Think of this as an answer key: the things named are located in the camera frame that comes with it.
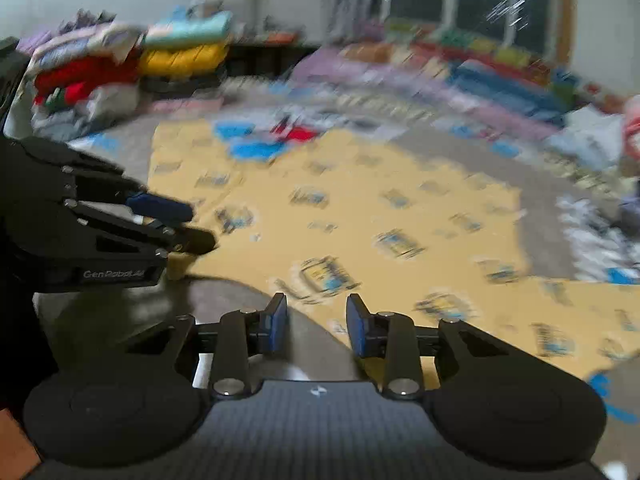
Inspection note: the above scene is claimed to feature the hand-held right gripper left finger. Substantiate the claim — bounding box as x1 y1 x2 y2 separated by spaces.
122 293 289 399

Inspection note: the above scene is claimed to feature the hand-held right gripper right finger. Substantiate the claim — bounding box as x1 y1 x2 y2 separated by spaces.
346 293 517 401

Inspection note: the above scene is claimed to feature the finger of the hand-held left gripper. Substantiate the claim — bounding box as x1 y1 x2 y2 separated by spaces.
64 199 217 262
19 137 195 222

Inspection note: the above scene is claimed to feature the yellow printed garment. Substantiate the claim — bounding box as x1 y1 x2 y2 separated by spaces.
149 119 640 387

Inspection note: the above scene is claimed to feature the pile of folded clothes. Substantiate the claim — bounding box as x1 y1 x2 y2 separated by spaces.
17 8 147 142

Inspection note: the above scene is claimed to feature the yellow folded cloth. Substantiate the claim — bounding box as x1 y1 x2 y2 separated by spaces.
137 42 231 79

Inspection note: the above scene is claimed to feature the teal folded cloth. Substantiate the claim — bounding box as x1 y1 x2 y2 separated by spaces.
142 8 236 49

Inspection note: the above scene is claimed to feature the dark low cabinet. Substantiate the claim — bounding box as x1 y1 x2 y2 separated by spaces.
227 41 312 80

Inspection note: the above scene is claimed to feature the white grey patterned cloth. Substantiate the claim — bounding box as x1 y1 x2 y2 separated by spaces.
554 194 640 287

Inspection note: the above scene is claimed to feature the row of colourful folded fabrics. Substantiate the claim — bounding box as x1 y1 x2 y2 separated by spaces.
290 19 623 132

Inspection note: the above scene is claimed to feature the grey curtain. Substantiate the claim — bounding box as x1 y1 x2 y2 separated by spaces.
324 0 397 47

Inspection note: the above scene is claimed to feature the white crumpled cloth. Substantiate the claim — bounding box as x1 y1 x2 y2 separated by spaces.
544 104 640 177

